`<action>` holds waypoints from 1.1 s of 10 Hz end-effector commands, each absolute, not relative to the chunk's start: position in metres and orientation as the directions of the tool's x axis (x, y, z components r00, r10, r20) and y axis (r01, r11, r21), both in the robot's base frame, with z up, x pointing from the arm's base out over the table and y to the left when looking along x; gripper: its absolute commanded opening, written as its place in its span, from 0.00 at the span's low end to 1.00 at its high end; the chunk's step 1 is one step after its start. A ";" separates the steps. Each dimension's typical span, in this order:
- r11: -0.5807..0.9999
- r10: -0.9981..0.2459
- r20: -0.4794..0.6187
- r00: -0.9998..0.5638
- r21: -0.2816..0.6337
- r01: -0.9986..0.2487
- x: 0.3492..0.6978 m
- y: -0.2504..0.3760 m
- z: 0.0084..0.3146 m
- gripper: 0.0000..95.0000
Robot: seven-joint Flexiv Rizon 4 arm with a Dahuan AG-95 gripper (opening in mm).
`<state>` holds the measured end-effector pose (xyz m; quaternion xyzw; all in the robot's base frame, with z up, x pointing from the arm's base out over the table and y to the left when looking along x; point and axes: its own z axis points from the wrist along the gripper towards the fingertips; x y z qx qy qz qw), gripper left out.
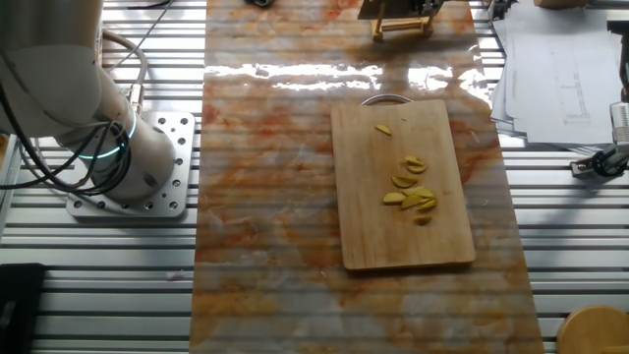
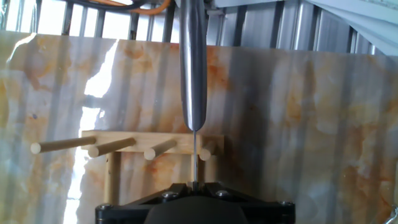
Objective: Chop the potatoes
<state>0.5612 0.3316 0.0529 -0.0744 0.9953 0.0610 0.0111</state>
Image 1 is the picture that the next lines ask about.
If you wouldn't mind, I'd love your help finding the wooden knife rack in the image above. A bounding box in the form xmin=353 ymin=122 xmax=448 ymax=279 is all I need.
xmin=370 ymin=0 xmax=436 ymax=43

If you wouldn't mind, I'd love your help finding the stack of white papers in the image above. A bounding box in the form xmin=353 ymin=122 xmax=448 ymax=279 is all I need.
xmin=489 ymin=2 xmax=626 ymax=153

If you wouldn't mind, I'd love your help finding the wooden cutting board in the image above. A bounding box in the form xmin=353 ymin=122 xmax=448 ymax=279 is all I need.
xmin=329 ymin=92 xmax=478 ymax=271

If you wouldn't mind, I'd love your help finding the orange marbled table mat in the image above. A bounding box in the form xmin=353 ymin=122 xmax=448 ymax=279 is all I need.
xmin=189 ymin=0 xmax=546 ymax=354

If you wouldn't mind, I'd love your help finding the metal cylinder connector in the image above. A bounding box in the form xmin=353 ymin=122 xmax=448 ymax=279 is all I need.
xmin=127 ymin=82 xmax=145 ymax=117

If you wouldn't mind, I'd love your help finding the round wooden disc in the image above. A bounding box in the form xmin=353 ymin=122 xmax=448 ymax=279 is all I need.
xmin=555 ymin=305 xmax=629 ymax=354

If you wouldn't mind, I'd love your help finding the black box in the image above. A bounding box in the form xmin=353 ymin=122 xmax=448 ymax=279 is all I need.
xmin=0 ymin=262 xmax=48 ymax=354

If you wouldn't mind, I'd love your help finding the camera on clamp mount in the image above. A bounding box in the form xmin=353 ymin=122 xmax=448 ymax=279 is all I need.
xmin=568 ymin=101 xmax=629 ymax=180

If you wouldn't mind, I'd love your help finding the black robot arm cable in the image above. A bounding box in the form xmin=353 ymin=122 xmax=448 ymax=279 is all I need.
xmin=105 ymin=0 xmax=176 ymax=73

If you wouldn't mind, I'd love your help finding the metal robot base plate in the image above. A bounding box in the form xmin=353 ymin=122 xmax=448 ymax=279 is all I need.
xmin=65 ymin=110 xmax=198 ymax=219

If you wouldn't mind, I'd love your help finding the black base cable bundle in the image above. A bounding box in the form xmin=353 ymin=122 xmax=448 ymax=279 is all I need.
xmin=0 ymin=83 xmax=133 ymax=198

